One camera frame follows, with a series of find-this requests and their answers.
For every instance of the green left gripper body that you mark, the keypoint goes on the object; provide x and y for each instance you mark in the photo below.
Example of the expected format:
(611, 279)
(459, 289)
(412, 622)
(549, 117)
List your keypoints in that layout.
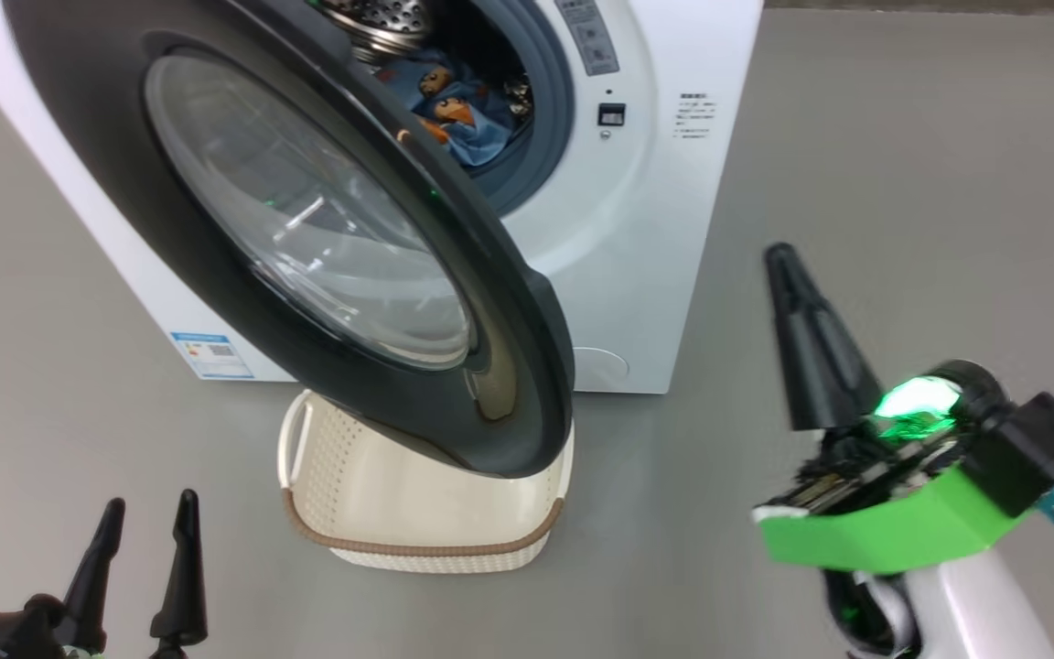
(124, 652)

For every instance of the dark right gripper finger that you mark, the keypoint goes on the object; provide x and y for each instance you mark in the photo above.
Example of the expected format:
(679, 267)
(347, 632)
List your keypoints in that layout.
(801, 357)
(852, 384)

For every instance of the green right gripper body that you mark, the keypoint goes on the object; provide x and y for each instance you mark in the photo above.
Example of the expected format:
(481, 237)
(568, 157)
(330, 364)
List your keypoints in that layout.
(893, 531)

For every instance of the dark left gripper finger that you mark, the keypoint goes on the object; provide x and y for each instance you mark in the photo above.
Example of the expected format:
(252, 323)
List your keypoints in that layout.
(95, 586)
(184, 586)

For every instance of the black round glass washer door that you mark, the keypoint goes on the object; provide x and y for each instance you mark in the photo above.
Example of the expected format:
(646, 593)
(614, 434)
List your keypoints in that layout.
(106, 137)

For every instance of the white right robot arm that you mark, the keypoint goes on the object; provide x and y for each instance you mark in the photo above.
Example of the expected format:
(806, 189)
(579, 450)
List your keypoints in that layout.
(966, 613)

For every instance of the white front-load washing machine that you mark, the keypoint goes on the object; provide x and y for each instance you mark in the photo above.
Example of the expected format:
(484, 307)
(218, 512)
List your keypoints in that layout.
(655, 229)

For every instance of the stainless steel washing machine drum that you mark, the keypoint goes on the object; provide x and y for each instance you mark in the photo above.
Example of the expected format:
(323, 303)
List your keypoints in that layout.
(381, 18)

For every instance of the round white filter cover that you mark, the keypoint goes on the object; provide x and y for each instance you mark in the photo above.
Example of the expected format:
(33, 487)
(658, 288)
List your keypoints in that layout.
(602, 368)

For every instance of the blue energy label sticker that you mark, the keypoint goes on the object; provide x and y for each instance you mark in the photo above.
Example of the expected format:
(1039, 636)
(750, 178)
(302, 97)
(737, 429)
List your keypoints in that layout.
(211, 355)

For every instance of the white basket with brown rim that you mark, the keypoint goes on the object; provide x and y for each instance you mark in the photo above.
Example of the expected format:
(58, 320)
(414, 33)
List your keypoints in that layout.
(417, 513)

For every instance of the grey warning label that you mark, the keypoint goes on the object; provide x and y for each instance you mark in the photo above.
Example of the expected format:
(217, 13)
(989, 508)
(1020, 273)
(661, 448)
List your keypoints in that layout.
(586, 37)

